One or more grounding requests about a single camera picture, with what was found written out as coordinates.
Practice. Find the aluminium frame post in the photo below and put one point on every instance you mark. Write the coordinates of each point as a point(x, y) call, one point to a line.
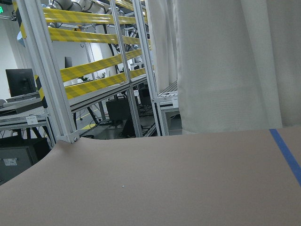
point(39, 46)

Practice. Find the black computer monitor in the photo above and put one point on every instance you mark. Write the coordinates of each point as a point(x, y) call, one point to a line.
point(20, 81)

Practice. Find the white curtain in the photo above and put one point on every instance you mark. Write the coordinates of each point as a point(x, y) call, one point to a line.
point(237, 63)

